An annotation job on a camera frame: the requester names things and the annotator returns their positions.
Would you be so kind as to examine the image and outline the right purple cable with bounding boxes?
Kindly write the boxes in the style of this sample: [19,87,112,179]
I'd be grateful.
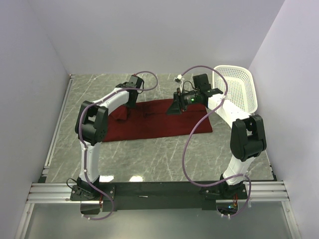
[181,65,252,220]

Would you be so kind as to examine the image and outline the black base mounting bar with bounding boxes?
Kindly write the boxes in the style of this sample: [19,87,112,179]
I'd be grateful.
[70,182,248,215]

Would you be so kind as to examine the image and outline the purple cable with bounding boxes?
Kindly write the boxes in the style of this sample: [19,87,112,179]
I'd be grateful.
[181,65,252,220]
[79,71,160,221]

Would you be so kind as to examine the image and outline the white perforated plastic basket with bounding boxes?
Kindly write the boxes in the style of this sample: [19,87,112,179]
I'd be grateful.
[212,65,258,115]

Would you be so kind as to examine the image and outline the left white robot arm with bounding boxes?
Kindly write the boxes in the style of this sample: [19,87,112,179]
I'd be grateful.
[75,75,144,200]

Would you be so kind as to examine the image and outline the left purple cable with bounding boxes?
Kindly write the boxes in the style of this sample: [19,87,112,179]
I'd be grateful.
[79,71,160,221]

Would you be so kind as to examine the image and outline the aluminium frame rail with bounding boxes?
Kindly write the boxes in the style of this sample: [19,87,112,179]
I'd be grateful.
[27,177,290,204]

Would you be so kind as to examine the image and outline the dark red t-shirt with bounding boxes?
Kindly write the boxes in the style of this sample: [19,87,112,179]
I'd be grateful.
[103,99,207,142]

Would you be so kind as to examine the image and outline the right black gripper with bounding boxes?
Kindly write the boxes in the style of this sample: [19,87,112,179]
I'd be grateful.
[165,88,200,116]

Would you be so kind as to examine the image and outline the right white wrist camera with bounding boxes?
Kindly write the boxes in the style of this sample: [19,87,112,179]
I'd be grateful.
[174,74,184,91]

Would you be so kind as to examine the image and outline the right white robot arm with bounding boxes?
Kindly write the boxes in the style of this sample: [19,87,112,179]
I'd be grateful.
[166,74,267,199]

